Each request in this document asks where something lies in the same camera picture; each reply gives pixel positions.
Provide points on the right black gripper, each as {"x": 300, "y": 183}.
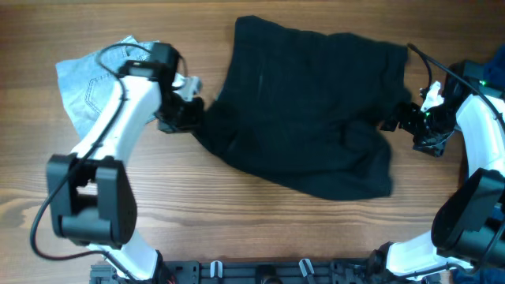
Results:
{"x": 434, "y": 145}

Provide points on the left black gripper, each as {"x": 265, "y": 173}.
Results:
{"x": 173, "y": 127}

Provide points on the black shorts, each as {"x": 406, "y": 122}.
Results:
{"x": 301, "y": 109}

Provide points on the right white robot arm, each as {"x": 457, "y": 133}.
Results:
{"x": 465, "y": 235}

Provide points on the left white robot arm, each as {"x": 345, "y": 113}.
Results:
{"x": 90, "y": 199}

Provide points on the blue clothes pile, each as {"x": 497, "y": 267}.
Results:
{"x": 493, "y": 72}

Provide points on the folded light blue jeans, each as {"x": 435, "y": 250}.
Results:
{"x": 85, "y": 87}

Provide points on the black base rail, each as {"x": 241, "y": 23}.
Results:
{"x": 305, "y": 271}

